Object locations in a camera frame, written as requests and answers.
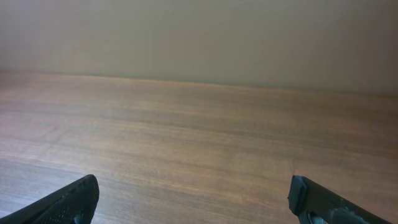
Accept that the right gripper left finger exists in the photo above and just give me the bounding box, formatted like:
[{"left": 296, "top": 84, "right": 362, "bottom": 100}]
[{"left": 1, "top": 174, "right": 100, "bottom": 224}]

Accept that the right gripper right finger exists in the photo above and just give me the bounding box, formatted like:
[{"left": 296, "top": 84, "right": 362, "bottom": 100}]
[{"left": 288, "top": 175, "right": 390, "bottom": 224}]

